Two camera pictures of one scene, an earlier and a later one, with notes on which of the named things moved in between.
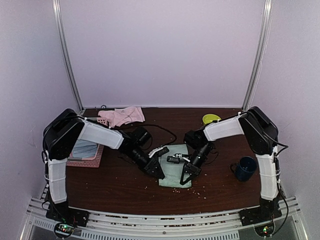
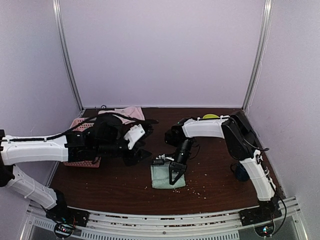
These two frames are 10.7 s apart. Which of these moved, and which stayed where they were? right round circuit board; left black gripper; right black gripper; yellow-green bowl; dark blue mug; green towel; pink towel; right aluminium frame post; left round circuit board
Moved: left black gripper; right black gripper; green towel
Stayed: pink towel; left round circuit board; dark blue mug; yellow-green bowl; right aluminium frame post; right round circuit board
